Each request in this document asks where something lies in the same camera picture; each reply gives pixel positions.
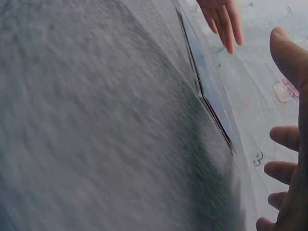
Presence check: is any person's right hand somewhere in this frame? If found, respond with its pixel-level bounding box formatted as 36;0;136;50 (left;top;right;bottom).
256;26;308;231

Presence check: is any person's left hand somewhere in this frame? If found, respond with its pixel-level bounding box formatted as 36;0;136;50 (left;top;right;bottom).
196;0;244;55

